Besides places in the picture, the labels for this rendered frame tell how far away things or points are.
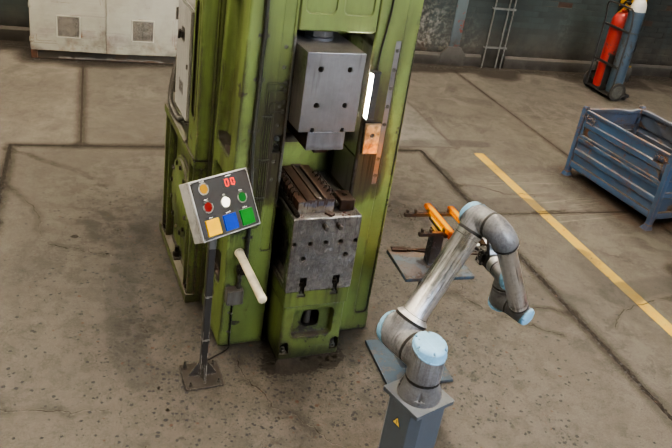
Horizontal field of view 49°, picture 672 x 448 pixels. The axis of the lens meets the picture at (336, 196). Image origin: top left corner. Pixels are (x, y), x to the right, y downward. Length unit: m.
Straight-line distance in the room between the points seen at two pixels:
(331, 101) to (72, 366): 1.94
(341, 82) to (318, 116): 0.20
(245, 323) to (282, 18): 1.74
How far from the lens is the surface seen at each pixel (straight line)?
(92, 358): 4.23
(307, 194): 3.81
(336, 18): 3.60
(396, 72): 3.82
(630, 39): 10.59
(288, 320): 4.07
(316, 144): 3.63
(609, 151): 7.18
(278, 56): 3.55
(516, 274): 3.28
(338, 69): 3.52
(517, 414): 4.29
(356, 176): 3.97
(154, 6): 8.79
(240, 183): 3.50
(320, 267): 3.92
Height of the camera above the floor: 2.66
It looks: 26 degrees down
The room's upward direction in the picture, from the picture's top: 9 degrees clockwise
